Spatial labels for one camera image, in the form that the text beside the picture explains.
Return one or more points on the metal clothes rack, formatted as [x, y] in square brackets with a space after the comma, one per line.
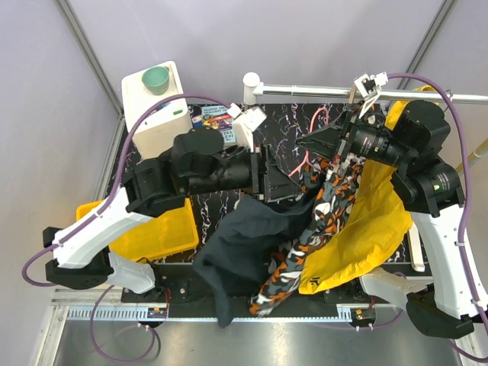
[254, 87]

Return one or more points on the wooden hanger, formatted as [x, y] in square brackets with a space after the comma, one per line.
[354, 101]

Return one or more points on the white box appliance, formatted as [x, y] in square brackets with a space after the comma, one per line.
[156, 134]

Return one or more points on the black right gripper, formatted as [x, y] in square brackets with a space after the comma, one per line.
[326, 141]

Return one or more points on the pink wire hanger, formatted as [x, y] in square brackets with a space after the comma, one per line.
[307, 140]

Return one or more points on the colourful book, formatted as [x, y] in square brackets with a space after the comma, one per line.
[216, 117]

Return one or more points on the green cup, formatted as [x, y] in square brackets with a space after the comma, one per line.
[156, 80]

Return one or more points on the dark navy shorts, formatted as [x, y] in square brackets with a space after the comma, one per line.
[235, 254]

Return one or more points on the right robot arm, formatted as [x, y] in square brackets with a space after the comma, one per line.
[433, 194]

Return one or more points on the yellow plastic tray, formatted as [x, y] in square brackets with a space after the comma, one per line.
[173, 232]

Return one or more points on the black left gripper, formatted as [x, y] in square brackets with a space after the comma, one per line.
[279, 185]

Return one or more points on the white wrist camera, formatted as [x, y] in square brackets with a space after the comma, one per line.
[370, 88]
[245, 123]

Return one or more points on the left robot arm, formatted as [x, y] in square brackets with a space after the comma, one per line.
[133, 213]

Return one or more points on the orange camouflage shorts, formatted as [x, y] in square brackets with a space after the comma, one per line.
[337, 184]

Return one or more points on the black marble mat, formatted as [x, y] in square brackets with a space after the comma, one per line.
[197, 162]

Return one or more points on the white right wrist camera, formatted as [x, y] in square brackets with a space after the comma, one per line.
[370, 88]

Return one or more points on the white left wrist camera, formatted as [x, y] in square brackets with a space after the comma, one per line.
[245, 123]

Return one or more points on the yellow shorts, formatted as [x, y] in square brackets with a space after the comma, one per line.
[376, 227]

